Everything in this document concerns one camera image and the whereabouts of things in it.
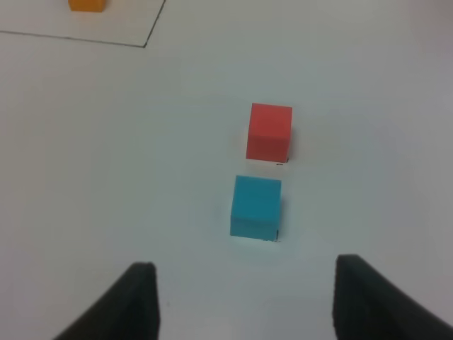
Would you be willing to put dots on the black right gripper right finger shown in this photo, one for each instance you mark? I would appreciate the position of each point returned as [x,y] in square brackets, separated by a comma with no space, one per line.
[368,306]

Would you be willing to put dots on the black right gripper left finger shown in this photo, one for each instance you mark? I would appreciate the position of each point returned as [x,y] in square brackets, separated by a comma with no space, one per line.
[128,310]

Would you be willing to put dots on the red cube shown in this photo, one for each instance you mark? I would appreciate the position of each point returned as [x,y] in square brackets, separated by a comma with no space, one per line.
[269,133]

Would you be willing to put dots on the orange template cube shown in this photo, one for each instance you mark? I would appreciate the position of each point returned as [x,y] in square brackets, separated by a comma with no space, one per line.
[93,6]

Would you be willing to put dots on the loose blue cube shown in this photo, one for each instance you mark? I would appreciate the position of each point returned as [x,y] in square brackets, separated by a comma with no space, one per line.
[256,208]

